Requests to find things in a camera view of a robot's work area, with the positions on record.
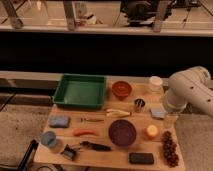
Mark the black eraser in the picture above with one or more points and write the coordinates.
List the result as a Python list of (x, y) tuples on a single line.
[(141, 158)]

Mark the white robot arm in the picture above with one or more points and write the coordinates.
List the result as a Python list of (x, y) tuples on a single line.
[(189, 86)]

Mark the small metal cup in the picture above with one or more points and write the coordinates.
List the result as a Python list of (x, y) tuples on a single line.
[(139, 103)]

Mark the blue plastic cup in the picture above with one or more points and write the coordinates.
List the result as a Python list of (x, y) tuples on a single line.
[(48, 139)]

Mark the orange-red bowl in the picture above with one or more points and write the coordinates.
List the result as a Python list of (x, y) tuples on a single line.
[(121, 89)]

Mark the peeled banana toy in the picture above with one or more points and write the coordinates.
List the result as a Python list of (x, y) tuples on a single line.
[(117, 113)]

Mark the green plastic tray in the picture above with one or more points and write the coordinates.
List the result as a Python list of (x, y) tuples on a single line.
[(80, 91)]

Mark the small brass spoon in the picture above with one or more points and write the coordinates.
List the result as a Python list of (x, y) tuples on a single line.
[(90, 120)]

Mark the orange carrot toy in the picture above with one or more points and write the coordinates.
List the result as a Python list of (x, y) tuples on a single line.
[(81, 132)]

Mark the wooden board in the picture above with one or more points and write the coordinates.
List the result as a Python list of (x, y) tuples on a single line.
[(118, 157)]

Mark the blue-grey sponge pad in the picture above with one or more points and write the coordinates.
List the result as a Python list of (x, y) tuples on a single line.
[(157, 113)]

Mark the blue sponge block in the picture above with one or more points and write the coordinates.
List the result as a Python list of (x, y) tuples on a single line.
[(59, 121)]

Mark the yellow-red apple toy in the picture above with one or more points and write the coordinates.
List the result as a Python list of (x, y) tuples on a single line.
[(152, 131)]

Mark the black binder clip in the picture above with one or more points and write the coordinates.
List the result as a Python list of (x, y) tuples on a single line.
[(69, 152)]

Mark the dark red grape bunch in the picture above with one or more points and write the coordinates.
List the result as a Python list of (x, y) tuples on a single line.
[(169, 149)]

